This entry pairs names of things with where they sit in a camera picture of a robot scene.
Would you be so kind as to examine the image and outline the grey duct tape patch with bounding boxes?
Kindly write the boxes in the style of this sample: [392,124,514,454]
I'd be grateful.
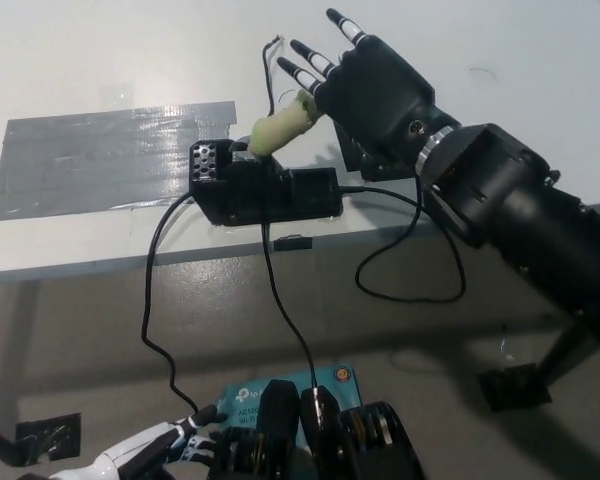
[0,100,239,222]

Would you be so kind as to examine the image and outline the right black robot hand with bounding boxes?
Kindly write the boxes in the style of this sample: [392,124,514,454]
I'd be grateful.
[276,7,462,175]

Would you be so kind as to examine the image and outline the tape-wrapped soldering iron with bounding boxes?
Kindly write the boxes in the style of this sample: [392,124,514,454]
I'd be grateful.
[248,91,324,161]

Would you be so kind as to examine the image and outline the black soldering iron cable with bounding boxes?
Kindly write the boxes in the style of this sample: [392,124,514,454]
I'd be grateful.
[338,177,467,304]

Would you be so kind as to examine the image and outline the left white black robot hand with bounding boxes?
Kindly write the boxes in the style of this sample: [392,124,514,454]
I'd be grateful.
[48,403,230,480]

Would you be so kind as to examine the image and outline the black cable to robot torso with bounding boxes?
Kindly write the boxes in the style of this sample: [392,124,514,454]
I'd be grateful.
[260,222,321,391]

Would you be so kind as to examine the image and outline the black tape square patch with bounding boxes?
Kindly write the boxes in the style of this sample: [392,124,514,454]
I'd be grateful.
[332,122,421,181]

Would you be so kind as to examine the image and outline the thin black frayed cable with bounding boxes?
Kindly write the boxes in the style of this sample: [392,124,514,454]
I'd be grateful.
[260,34,285,119]

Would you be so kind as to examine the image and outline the black robot torso blocks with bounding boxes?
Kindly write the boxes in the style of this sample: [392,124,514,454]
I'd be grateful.
[204,379,424,480]

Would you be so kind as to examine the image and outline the grey table leg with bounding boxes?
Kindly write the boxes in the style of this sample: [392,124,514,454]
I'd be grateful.
[0,279,40,401]

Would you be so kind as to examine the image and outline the teal router box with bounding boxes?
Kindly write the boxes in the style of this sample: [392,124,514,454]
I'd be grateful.
[217,364,365,431]

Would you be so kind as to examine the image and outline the small black tape strip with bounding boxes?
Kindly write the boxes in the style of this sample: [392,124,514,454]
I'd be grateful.
[274,234,314,252]

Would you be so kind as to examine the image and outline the black power cable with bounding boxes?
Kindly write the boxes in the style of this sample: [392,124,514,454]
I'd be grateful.
[140,192,201,414]

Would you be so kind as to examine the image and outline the black soldering station base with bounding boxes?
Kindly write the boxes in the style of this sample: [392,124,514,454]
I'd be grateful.
[188,139,344,226]

